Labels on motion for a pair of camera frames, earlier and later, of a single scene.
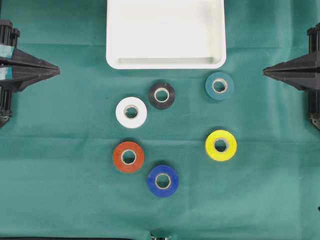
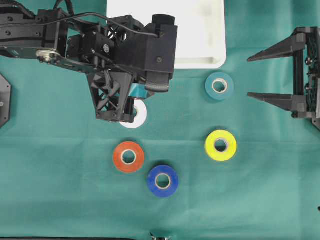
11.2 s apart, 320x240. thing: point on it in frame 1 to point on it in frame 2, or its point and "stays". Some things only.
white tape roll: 131,112 stays
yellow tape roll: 231,145 stays
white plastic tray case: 165,34 stays
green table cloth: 98,153 stays
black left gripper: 18,78 to 93,50
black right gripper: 303,73 to 306,74
